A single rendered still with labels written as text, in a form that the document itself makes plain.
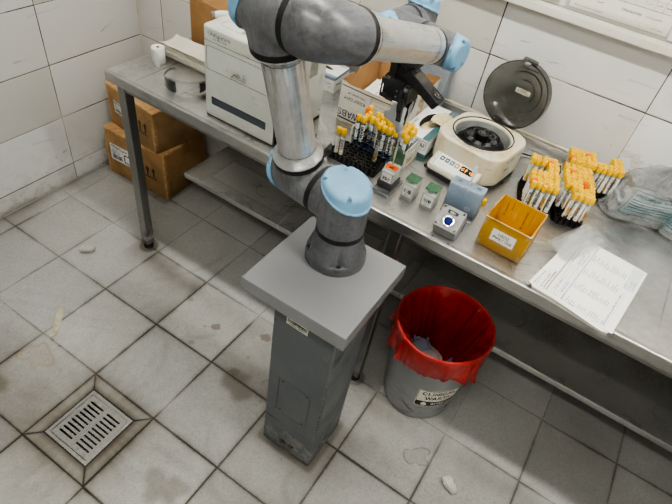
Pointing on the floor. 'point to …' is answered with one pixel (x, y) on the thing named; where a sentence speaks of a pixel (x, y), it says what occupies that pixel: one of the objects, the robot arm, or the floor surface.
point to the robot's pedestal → (306, 387)
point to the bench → (580, 386)
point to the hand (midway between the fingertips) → (401, 129)
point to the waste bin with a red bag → (464, 344)
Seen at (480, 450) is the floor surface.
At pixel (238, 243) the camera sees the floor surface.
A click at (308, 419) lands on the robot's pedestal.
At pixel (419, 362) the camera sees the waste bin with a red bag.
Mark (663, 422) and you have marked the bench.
